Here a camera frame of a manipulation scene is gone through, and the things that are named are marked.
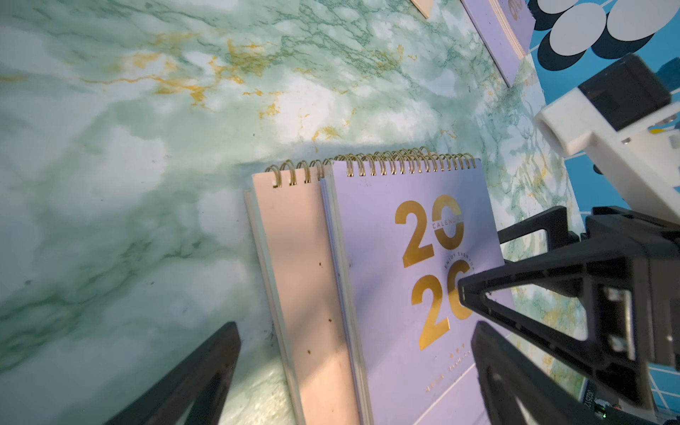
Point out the purple calendar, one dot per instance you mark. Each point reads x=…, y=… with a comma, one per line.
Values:
x=405, y=228
x=506, y=28

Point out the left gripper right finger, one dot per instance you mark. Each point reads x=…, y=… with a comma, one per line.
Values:
x=511, y=384

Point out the pink calendar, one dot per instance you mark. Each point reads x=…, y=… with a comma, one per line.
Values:
x=289, y=226
x=425, y=7

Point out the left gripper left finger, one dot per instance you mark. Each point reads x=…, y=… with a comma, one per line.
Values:
x=195, y=389

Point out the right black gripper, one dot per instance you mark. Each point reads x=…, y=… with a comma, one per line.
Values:
x=620, y=287

